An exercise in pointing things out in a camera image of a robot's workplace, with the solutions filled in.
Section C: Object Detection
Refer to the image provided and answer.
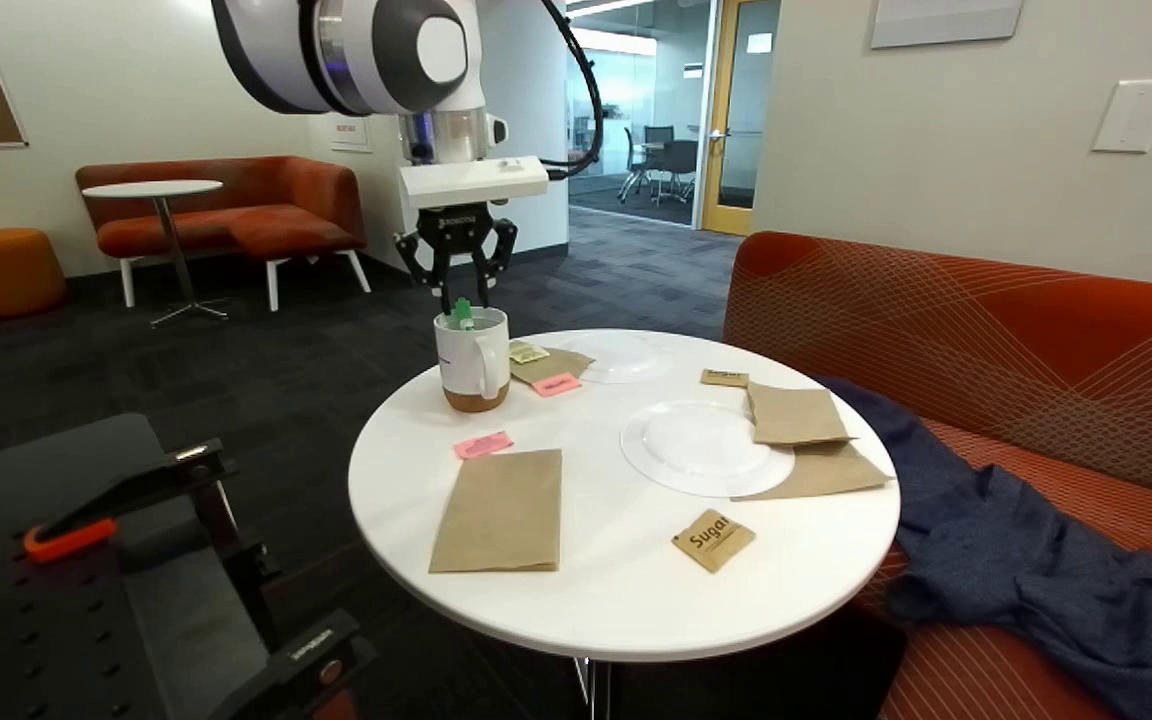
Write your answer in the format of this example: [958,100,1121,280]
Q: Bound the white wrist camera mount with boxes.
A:
[396,151,555,215]

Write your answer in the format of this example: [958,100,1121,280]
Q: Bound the orange corner sofa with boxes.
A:
[720,226,1152,720]

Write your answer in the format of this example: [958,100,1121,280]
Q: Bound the grey wall sign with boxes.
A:
[862,0,1029,57]

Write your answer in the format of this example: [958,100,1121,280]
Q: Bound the small white side table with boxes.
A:
[81,174,233,332]

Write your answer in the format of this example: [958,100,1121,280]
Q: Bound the black clamp stand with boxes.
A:
[59,437,378,720]

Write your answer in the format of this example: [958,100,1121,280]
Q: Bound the white wall switch plate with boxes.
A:
[1087,73,1152,159]

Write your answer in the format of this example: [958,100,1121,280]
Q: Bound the pink sweetener packet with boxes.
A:
[529,370,588,404]
[449,427,521,466]

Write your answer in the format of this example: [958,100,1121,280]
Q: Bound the large flat brown napkin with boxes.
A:
[429,444,566,578]

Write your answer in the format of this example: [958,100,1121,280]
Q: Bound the white paper cup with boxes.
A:
[433,304,515,414]

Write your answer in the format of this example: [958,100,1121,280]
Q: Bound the orange clamp handle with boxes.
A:
[16,516,122,566]

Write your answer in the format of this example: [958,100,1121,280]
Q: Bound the black office chairs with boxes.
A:
[616,119,705,213]

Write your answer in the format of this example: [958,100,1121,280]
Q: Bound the brown printed sugar packet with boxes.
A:
[668,504,759,577]

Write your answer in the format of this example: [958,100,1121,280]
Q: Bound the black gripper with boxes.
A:
[392,201,523,324]

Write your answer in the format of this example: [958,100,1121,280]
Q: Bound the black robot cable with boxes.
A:
[537,0,607,184]

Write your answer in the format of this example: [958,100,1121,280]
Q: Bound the folded brown napkin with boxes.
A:
[739,437,897,504]

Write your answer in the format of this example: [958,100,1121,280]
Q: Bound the blue cloth garment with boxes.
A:
[814,374,1152,720]

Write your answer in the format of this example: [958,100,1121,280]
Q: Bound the wooden door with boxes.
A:
[698,0,785,241]

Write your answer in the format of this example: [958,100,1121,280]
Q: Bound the white round table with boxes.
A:
[345,324,903,720]

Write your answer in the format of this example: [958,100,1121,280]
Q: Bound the orange two-seat sofa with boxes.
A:
[70,151,376,319]

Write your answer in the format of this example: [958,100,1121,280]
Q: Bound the small square brown napkin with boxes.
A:
[743,380,854,452]

